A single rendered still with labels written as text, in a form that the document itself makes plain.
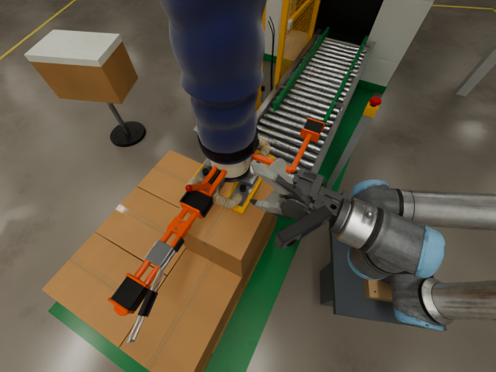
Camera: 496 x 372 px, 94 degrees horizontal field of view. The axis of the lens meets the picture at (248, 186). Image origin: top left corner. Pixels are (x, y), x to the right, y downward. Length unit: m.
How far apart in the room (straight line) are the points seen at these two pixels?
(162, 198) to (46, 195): 1.52
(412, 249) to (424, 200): 0.21
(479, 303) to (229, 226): 0.90
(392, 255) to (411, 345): 1.84
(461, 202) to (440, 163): 2.58
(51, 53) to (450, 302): 2.80
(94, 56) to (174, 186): 1.18
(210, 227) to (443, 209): 0.87
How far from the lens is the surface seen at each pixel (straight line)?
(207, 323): 1.47
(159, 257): 0.82
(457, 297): 1.05
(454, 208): 0.70
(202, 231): 1.15
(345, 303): 1.34
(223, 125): 0.72
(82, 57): 2.39
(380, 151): 3.02
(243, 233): 1.13
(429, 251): 0.50
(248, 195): 1.00
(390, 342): 2.24
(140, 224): 1.74
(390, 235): 0.48
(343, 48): 3.37
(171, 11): 0.60
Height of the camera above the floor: 2.00
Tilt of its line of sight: 58 degrees down
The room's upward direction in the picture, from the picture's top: straight up
